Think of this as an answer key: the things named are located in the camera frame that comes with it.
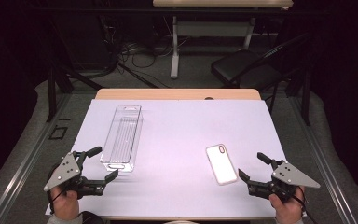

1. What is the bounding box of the wooden table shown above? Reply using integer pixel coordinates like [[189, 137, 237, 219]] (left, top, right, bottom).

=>
[[94, 88, 276, 222]]

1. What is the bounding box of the white table sheet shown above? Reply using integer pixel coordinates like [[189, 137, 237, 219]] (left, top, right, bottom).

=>
[[45, 98, 288, 218]]

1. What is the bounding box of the person's left hand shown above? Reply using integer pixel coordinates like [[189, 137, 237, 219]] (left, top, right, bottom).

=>
[[49, 185, 80, 221]]

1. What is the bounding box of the black folding chair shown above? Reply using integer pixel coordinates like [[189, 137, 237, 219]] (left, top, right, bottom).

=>
[[210, 32, 311, 113]]

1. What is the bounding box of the aluminium floor rail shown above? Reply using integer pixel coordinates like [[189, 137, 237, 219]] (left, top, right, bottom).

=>
[[0, 92, 73, 224], [288, 96, 358, 224]]

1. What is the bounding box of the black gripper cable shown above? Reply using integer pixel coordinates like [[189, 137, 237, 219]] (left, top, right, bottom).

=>
[[292, 186, 320, 224], [48, 186, 67, 216]]

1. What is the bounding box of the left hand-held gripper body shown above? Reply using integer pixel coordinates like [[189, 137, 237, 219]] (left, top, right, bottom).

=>
[[43, 150, 106, 201]]

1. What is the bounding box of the white desk frame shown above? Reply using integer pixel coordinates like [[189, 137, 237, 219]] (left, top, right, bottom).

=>
[[152, 0, 295, 79]]

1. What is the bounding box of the black floor bar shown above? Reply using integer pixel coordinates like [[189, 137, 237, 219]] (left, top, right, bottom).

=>
[[117, 63, 160, 90]]

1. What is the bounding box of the person's right hand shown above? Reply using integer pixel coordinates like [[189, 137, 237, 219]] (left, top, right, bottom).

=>
[[268, 186, 307, 223]]

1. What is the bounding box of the translucent white phone case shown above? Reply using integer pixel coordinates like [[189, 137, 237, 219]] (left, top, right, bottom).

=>
[[205, 143, 239, 187]]

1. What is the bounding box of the bundle of floor cables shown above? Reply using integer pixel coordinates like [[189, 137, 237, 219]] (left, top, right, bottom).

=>
[[102, 15, 194, 77]]

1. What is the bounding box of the black metal stand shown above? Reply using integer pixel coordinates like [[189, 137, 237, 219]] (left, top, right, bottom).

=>
[[300, 31, 312, 127], [45, 18, 104, 123]]

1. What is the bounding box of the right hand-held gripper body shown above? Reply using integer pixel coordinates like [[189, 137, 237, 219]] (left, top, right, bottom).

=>
[[247, 160, 322, 203]]

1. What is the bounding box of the black cabinet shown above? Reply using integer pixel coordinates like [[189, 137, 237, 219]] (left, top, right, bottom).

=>
[[50, 12, 113, 71]]

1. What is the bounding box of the person's dark clothing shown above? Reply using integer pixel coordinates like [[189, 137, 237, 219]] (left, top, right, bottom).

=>
[[79, 210, 106, 224]]

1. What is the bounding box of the clear plastic container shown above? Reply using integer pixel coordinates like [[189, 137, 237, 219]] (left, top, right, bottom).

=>
[[99, 104, 145, 173]]

